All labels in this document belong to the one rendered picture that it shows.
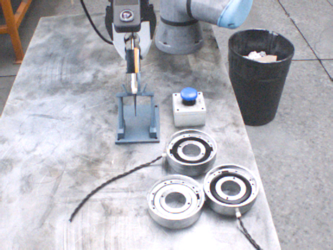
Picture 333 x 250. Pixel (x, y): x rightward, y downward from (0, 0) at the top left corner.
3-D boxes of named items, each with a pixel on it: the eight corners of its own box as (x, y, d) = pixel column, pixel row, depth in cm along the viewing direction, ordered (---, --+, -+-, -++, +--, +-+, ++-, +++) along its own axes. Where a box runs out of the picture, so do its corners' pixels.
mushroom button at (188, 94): (198, 113, 91) (198, 96, 88) (181, 114, 91) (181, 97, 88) (196, 102, 94) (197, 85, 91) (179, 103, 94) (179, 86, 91)
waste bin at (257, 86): (288, 128, 208) (304, 61, 180) (228, 132, 207) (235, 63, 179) (272, 90, 234) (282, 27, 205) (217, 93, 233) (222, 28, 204)
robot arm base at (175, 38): (154, 31, 126) (153, 3, 120) (200, 30, 127) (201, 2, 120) (156, 56, 115) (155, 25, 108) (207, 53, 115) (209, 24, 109)
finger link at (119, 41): (128, 47, 83) (130, 8, 77) (126, 63, 79) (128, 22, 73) (113, 47, 83) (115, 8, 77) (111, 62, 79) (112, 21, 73)
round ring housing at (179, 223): (152, 236, 70) (151, 223, 67) (144, 191, 78) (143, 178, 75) (209, 227, 71) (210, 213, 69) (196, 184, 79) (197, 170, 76)
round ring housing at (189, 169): (211, 141, 88) (213, 127, 85) (219, 177, 80) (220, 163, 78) (165, 144, 88) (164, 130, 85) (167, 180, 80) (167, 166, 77)
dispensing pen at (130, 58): (127, 116, 78) (124, 31, 76) (129, 114, 82) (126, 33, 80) (138, 116, 78) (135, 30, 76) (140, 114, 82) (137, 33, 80)
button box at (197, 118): (205, 125, 92) (206, 109, 89) (175, 127, 92) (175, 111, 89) (201, 103, 98) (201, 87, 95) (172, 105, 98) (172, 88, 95)
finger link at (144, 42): (156, 45, 83) (148, 6, 77) (156, 61, 79) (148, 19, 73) (141, 47, 83) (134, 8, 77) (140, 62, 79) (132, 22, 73)
